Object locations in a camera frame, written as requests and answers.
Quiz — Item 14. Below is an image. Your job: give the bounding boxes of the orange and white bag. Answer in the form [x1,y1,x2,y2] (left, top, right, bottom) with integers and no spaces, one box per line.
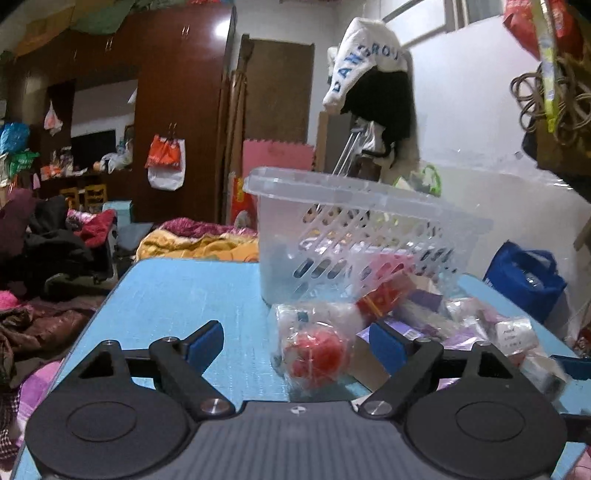
[144,134,186,191]

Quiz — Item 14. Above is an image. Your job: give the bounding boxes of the clear plastic basket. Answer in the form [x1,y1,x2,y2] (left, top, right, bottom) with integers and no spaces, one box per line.
[243,167,494,308]

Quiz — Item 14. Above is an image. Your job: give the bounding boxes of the red box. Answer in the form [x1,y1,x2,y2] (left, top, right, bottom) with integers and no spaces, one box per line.
[355,272,416,324]

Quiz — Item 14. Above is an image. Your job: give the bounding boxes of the green and white bag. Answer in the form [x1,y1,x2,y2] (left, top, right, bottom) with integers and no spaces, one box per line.
[394,165,442,197]

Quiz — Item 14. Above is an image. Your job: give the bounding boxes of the red plastic bag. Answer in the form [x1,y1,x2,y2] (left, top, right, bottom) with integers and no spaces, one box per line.
[502,0,591,62]

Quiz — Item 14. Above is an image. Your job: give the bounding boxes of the clear-wrapped red ball packet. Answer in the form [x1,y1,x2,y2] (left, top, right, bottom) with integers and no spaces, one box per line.
[270,302,365,394]

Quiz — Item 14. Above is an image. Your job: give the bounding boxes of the dark wooden wardrobe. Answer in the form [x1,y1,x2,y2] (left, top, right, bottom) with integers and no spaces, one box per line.
[0,4,236,227]

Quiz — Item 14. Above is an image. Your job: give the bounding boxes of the clear-wrapped tissue pack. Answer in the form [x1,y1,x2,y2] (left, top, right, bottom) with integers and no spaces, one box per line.
[519,355,570,398]
[444,298,483,324]

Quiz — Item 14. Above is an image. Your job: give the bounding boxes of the brown wooden door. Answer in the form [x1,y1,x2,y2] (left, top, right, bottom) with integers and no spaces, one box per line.
[240,37,315,144]

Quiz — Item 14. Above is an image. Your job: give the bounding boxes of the yellow blanket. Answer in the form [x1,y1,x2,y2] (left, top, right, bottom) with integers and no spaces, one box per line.
[136,225,259,263]

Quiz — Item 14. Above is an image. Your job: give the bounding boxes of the metal crutches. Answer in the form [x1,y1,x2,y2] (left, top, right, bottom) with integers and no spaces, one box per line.
[331,127,370,176]

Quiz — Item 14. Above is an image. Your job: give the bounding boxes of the white tissue pack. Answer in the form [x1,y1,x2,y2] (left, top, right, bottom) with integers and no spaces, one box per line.
[494,318,539,357]

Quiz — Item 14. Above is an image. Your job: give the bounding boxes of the black hanging garment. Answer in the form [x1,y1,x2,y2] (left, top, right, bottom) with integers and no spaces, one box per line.
[342,69,417,157]

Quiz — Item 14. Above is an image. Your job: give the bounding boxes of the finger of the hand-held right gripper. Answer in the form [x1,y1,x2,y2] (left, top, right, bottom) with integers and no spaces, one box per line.
[549,354,591,382]

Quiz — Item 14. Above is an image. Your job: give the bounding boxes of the blue plastic bag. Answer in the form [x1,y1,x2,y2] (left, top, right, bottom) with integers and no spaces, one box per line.
[0,122,31,155]

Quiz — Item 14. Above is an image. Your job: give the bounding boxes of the pile of dark clothes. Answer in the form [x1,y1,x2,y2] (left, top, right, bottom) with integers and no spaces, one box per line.
[0,189,116,298]

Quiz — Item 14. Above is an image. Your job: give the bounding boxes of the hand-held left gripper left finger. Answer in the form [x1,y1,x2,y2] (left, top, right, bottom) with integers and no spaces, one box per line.
[69,320,236,422]

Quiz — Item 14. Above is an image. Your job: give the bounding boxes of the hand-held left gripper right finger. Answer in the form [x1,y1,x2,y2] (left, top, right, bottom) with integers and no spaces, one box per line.
[358,318,523,421]

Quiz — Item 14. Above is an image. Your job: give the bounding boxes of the coil of brown cords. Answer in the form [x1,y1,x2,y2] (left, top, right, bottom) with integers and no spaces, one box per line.
[510,69,591,145]

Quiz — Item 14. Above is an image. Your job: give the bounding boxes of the blue tote bag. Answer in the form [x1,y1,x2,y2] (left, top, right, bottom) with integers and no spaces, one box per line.
[482,240,568,324]

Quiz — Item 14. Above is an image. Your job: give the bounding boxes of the white hanging garment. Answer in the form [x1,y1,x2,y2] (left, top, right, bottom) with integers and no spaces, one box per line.
[322,17,411,115]

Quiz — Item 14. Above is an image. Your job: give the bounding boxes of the small white plastic bag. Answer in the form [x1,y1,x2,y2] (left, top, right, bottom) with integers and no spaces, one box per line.
[44,102,64,136]

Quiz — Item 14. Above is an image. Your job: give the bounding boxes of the dark television screen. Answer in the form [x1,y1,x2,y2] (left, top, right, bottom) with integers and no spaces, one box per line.
[71,130,116,167]

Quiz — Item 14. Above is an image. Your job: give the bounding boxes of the purple carton box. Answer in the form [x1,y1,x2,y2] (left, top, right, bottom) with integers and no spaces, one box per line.
[402,288,445,315]

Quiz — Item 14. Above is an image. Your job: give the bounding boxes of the pink foam mat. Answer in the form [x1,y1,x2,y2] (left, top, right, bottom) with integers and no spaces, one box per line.
[242,140,315,174]

